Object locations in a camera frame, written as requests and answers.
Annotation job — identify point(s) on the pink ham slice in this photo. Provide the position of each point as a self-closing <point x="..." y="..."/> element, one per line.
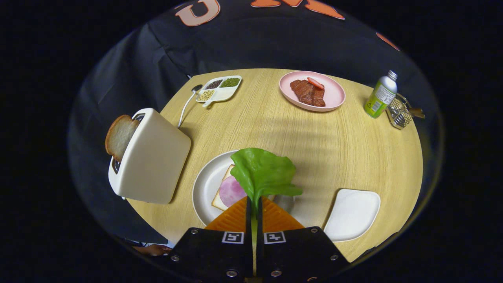
<point x="230" y="190"/>

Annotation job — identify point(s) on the cream white toaster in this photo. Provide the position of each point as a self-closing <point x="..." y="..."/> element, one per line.
<point x="153" y="157"/>

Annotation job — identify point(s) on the white rounded square plate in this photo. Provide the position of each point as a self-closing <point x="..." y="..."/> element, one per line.
<point x="351" y="216"/>

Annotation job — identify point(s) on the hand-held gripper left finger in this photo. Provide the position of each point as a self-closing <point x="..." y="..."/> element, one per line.
<point x="220" y="251"/>

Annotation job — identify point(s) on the green lettuce leaf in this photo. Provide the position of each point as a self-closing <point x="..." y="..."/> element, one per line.
<point x="263" y="171"/>

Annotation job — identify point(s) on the pink round plate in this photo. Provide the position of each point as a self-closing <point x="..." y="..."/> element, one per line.
<point x="334" y="92"/>

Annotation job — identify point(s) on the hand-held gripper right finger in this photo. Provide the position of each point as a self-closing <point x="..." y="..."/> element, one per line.
<point x="294" y="251"/>

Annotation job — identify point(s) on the white round plate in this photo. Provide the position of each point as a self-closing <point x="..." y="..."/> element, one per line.
<point x="206" y="188"/>

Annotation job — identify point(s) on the brown meat slab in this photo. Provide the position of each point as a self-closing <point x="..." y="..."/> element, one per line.
<point x="308" y="94"/>

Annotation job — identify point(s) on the white bread slice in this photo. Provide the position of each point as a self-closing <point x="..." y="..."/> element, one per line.
<point x="219" y="201"/>

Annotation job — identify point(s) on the toasted bread slice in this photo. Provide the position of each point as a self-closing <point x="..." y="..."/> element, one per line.
<point x="120" y="135"/>

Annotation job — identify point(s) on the pile of green beans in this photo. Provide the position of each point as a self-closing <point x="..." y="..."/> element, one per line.
<point x="230" y="82"/>

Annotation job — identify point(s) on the green label metal bottle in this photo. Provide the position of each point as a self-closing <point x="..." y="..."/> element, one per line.
<point x="379" y="98"/>

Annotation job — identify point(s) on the pile of black beans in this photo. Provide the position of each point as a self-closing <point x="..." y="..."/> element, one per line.
<point x="214" y="84"/>

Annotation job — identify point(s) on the red sausage slice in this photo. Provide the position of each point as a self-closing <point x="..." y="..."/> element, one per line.
<point x="315" y="83"/>

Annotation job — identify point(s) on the white divided dish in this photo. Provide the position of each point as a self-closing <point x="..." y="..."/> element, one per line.
<point x="224" y="94"/>

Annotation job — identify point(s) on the pile of yellow soybeans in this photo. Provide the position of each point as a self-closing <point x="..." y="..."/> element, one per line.
<point x="206" y="95"/>

